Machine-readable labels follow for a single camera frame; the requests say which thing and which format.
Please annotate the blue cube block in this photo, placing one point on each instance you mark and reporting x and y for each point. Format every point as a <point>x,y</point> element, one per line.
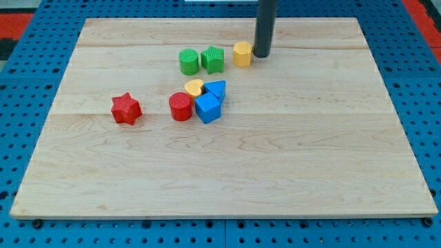
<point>208,107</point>

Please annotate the blue triangle block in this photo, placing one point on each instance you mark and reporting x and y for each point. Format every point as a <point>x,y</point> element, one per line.
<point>217,88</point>

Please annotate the yellow heart block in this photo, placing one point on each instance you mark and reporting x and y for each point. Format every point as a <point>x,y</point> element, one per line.
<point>194,88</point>

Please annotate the red cylinder block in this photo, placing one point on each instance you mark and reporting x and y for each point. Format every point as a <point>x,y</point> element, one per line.
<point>180,104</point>

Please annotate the light wooden board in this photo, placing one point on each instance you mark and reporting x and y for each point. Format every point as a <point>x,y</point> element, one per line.
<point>308,132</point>

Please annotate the green star block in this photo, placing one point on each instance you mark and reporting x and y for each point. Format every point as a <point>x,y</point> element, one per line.
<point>212,59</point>

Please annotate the green cylinder block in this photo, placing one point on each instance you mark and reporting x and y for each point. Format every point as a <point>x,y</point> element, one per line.
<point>189,62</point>

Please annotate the yellow hexagon block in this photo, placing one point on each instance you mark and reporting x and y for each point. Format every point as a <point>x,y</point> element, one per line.
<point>242,54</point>

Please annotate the red star block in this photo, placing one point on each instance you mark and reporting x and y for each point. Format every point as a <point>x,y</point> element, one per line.
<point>125,109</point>

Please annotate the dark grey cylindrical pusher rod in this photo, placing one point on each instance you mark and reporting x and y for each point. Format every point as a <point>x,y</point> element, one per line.
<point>265,20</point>

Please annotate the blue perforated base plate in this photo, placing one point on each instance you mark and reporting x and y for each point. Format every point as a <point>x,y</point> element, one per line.
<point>33,72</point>

